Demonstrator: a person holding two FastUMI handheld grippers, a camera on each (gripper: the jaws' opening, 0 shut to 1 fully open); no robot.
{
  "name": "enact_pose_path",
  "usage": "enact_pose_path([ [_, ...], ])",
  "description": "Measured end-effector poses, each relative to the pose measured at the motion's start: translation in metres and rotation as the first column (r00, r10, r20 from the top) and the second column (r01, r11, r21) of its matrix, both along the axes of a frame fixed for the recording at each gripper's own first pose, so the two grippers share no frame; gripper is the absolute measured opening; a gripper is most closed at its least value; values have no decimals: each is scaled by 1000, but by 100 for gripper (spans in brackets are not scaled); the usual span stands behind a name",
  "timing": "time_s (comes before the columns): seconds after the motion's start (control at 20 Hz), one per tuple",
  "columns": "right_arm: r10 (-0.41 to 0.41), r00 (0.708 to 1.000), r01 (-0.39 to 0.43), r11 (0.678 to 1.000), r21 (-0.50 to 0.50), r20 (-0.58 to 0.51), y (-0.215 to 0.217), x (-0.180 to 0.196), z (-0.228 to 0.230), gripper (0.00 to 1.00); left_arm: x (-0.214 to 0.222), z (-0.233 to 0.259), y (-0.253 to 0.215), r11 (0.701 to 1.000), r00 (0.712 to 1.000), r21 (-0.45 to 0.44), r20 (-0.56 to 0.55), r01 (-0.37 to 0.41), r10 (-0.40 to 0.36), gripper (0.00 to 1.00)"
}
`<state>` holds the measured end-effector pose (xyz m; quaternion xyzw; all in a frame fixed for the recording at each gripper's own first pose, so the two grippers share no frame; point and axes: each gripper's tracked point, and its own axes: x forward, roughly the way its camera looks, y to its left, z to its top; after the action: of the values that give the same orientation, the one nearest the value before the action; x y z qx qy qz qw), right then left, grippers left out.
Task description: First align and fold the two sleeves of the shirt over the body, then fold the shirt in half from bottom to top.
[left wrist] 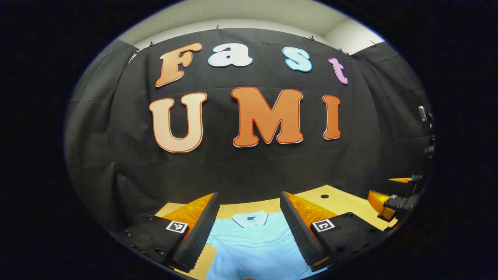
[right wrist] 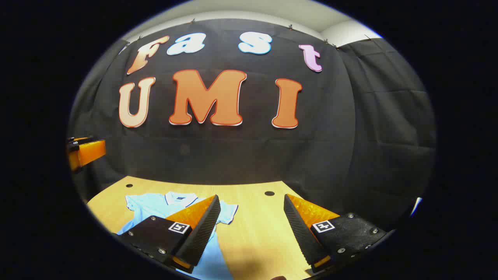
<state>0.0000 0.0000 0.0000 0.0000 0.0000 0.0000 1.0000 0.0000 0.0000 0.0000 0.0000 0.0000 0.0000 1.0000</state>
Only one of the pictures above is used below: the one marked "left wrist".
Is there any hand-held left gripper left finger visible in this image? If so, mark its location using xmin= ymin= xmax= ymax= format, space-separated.
xmin=110 ymin=192 xmax=220 ymax=273

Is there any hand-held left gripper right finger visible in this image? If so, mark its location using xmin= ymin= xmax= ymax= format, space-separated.
xmin=279 ymin=191 xmax=390 ymax=273

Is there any light blue T-shirt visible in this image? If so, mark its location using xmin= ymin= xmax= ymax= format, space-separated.
xmin=205 ymin=210 xmax=331 ymax=280

